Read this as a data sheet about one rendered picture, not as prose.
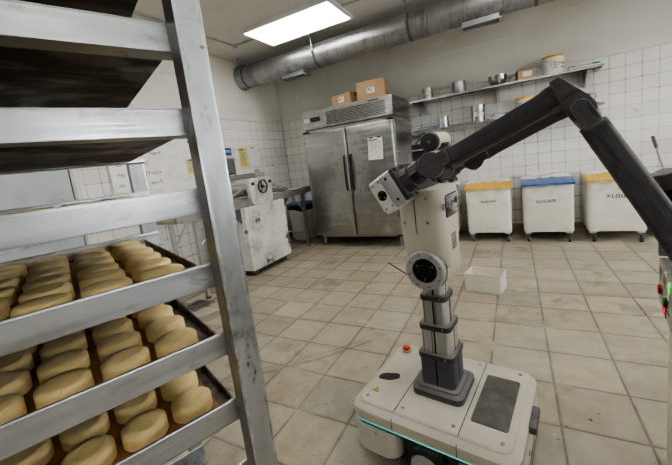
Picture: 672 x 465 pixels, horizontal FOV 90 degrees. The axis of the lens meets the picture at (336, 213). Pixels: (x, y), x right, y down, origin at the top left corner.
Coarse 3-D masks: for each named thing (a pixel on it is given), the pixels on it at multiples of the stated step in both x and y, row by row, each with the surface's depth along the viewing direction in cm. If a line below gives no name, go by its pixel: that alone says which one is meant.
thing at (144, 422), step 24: (168, 384) 48; (192, 384) 49; (120, 408) 44; (144, 408) 45; (168, 408) 46; (192, 408) 43; (72, 432) 41; (96, 432) 41; (120, 432) 43; (144, 432) 39; (168, 432) 42; (24, 456) 38; (48, 456) 39; (72, 456) 37; (96, 456) 37; (120, 456) 39
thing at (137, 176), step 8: (128, 168) 71; (136, 168) 71; (144, 168) 72; (128, 176) 73; (136, 176) 71; (144, 176) 72; (136, 184) 71; (144, 184) 72; (144, 224) 73; (152, 224) 74; (144, 232) 73; (192, 448) 81
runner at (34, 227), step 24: (168, 192) 37; (192, 192) 39; (0, 216) 29; (24, 216) 30; (48, 216) 31; (72, 216) 32; (96, 216) 33; (120, 216) 34; (144, 216) 36; (168, 216) 37; (0, 240) 29; (24, 240) 30; (48, 240) 31
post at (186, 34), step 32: (192, 0) 35; (192, 32) 35; (192, 64) 35; (192, 96) 35; (192, 128) 36; (192, 160) 38; (224, 160) 38; (224, 192) 38; (224, 224) 38; (224, 256) 38; (224, 288) 38; (224, 320) 40; (256, 352) 41; (256, 384) 41; (256, 416) 41; (256, 448) 42
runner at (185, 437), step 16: (208, 416) 41; (224, 416) 42; (176, 432) 38; (192, 432) 40; (208, 432) 41; (144, 448) 36; (160, 448) 37; (176, 448) 38; (128, 464) 35; (144, 464) 36; (160, 464) 37
